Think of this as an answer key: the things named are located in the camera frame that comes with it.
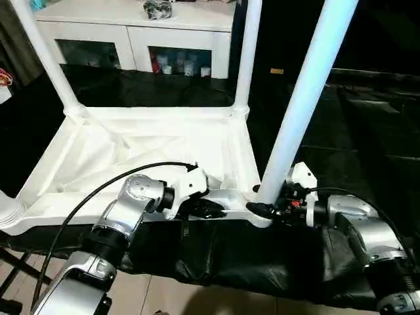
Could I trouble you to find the blue vertical panel edge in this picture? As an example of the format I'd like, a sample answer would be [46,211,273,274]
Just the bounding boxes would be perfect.
[229,0,244,80]

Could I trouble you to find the black horizontal bar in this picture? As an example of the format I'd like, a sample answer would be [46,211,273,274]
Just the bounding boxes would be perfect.
[330,68,420,82]

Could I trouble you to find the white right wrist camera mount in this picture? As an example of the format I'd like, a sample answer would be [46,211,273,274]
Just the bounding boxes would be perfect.
[283,161,320,228]

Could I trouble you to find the dark furniture with brass label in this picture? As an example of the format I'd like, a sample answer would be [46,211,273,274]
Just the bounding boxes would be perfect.
[229,0,420,79]

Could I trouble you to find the red orange clothes hangers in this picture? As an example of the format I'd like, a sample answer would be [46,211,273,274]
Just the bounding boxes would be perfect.
[0,68,14,87]

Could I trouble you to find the white plastic table top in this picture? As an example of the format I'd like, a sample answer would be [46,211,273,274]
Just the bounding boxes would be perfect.
[0,104,274,236]

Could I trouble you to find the black plastic mat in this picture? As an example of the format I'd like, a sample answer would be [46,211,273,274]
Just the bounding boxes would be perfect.
[0,64,420,309]

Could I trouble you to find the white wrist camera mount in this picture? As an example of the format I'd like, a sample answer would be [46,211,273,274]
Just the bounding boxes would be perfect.
[283,161,320,228]
[165,167,211,221]

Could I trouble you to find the dark patterned bundle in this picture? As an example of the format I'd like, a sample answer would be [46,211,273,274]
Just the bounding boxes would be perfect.
[142,0,175,21]

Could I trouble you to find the grey curtain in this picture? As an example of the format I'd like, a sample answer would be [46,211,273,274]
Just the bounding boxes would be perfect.
[0,0,44,87]

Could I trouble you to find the black folding table frame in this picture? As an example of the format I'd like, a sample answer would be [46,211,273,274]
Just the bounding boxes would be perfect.
[0,245,54,297]

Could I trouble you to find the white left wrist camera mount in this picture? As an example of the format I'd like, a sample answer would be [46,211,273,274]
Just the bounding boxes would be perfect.
[165,167,211,221]

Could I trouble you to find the white plastic table leg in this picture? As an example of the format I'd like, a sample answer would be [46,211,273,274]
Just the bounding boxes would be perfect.
[253,0,361,215]
[9,0,90,121]
[232,0,264,116]
[0,189,24,228]

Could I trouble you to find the white glass-door cabinet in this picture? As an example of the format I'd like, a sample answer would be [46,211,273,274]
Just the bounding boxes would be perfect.
[34,0,236,80]

